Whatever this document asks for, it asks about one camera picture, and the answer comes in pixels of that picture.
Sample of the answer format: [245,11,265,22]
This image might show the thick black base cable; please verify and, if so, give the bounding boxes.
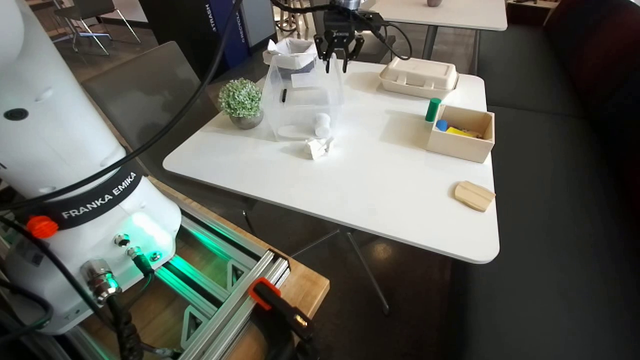
[107,291,147,360]

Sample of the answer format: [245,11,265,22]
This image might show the green potted plant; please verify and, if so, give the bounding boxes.
[216,75,266,131]

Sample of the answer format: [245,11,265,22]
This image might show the black cabinet with blue panel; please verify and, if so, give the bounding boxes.
[139,0,277,86]

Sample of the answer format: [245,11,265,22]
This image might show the aluminium profile frame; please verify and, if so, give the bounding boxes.
[148,215,295,360]

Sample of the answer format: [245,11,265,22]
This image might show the green cylinder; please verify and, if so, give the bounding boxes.
[424,96,444,124]

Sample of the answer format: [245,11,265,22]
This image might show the metal table legs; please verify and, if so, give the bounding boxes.
[239,205,394,315]

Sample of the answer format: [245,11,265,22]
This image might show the wooden base board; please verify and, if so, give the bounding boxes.
[87,176,332,360]

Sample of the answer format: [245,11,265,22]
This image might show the black tray with white paper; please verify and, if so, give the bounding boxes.
[261,36,321,75]

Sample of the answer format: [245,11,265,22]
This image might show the light wooden chair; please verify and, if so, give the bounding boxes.
[272,0,322,41]

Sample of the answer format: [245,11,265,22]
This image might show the crumpled white paper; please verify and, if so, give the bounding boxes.
[304,135,338,163]

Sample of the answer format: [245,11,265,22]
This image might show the silver round connector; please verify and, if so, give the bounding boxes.
[79,258,123,301]

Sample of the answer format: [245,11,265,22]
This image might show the orange round button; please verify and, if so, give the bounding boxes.
[25,214,61,241]

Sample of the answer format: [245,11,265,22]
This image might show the open wooden box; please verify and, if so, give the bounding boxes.
[427,104,498,165]

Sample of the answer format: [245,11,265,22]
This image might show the clear plastic container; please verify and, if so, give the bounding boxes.
[261,38,349,143]

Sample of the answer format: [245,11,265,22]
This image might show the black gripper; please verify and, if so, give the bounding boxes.
[314,7,369,75]

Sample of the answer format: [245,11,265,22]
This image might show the black sofa bench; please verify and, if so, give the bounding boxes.
[458,0,640,360]

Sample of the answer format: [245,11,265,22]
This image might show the tan wooden block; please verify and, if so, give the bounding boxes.
[453,177,496,214]

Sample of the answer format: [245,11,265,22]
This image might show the small black plug connector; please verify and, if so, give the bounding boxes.
[127,244,158,278]

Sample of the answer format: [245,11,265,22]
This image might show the yellow block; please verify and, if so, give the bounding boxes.
[444,124,485,139]

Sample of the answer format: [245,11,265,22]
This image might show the white background table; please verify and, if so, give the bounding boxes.
[363,0,511,59]

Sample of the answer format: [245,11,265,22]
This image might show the long black cable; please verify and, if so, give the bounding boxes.
[19,0,245,205]

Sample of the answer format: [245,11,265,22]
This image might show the white takeout box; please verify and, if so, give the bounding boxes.
[378,56,461,100]

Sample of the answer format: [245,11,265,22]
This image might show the white cylinder roll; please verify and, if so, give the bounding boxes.
[311,110,335,139]

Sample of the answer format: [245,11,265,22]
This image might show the metal frame chair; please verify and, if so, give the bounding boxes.
[51,0,144,56]

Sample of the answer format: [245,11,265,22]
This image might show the black looped wrist cable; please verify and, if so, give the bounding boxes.
[363,7,417,63]

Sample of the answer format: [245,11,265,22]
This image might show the orange black clamp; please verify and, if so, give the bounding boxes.
[246,275,319,360]

